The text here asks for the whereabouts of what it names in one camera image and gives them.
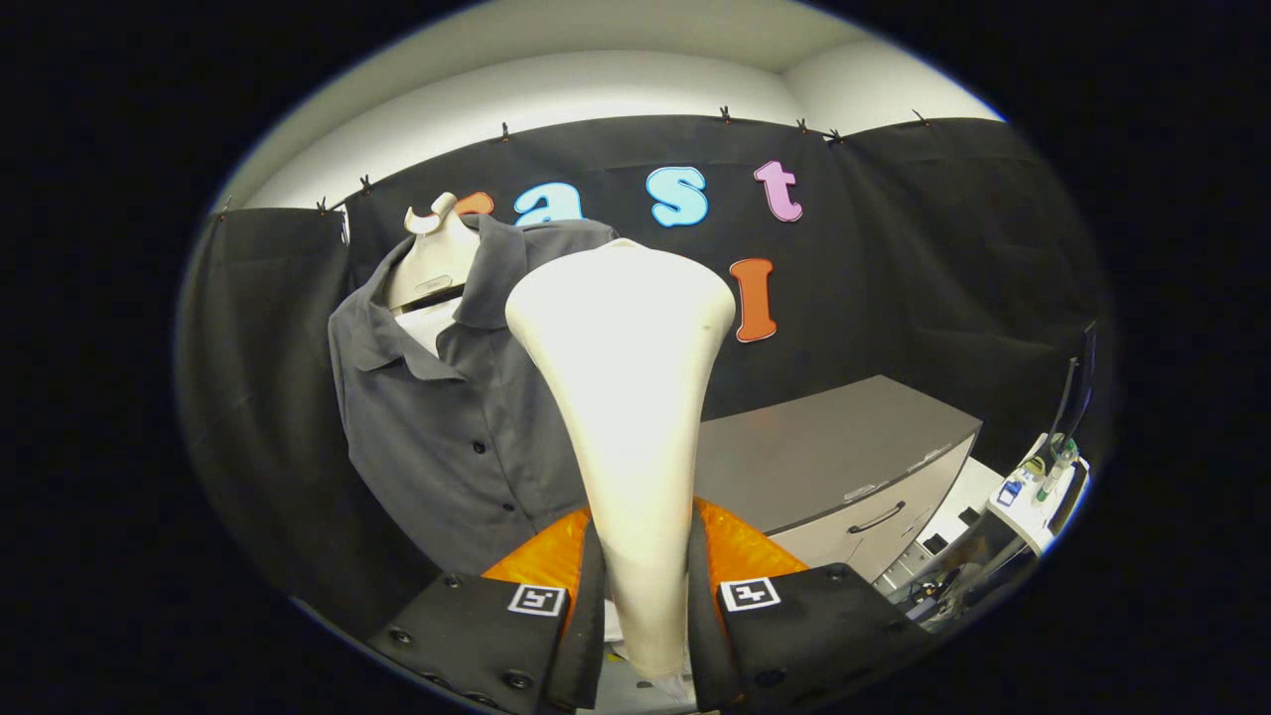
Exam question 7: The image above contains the white side table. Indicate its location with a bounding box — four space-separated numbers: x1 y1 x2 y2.
983 432 1093 557

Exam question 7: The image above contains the clear green bottle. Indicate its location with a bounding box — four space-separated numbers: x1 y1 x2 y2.
1033 437 1078 502

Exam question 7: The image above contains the cream white mannequin torso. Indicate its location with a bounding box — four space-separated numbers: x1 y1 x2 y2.
385 192 483 358

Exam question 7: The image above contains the white low furniture panel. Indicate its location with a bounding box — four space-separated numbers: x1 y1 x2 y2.
879 457 1004 597

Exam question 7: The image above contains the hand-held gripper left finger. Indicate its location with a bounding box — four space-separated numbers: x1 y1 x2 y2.
365 506 607 715

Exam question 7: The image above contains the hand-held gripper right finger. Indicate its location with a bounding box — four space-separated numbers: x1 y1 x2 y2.
687 494 934 714

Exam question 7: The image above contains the black backdrop cloth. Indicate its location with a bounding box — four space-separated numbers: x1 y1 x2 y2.
177 114 1113 617

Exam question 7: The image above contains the white garment steamer head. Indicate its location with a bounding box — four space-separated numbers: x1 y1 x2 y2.
504 238 738 681

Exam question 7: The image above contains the dark computer monitor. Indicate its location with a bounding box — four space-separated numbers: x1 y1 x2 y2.
1048 320 1103 448

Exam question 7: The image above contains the row of black cloth clips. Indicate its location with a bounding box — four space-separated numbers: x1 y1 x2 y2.
213 104 934 221

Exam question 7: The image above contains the grey cabinet with sticker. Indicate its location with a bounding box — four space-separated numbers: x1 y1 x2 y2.
693 374 984 585

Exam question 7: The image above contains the grey button-up shirt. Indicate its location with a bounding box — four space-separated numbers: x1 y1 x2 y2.
328 216 622 577

